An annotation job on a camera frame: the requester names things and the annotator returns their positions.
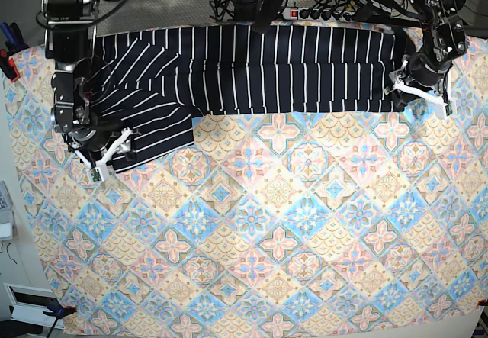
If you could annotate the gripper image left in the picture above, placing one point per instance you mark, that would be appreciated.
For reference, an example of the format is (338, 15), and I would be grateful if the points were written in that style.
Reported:
(94, 140)

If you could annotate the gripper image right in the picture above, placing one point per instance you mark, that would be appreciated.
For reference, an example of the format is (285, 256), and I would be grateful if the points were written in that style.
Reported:
(415, 69)

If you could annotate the navy white striped T-shirt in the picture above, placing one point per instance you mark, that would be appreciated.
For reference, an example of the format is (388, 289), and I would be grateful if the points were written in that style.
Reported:
(156, 82)

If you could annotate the white power strip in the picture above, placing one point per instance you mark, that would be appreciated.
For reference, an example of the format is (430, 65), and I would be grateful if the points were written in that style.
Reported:
(316, 14)

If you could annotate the patterned tile tablecloth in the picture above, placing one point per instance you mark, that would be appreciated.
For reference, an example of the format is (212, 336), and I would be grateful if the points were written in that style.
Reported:
(282, 225)

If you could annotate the white device left edge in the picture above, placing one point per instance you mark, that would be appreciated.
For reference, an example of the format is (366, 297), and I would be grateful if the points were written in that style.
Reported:
(6, 214)

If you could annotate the orange black clamp upper left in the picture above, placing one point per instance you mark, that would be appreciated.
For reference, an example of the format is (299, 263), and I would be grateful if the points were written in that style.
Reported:
(14, 43)

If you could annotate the blue orange clamp lower left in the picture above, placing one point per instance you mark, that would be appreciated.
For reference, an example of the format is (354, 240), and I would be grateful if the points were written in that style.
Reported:
(58, 311)

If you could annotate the white box lower left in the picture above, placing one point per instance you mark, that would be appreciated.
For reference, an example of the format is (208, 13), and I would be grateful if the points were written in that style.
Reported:
(29, 303)

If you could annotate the orange clamp lower right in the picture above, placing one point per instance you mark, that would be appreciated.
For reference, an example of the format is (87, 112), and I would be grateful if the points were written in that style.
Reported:
(483, 303)

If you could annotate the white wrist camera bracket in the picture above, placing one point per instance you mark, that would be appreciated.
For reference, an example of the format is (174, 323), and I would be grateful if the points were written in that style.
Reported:
(97, 169)
(439, 96)

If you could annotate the black mount post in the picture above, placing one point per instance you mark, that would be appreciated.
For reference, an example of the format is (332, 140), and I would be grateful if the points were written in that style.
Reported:
(267, 13)

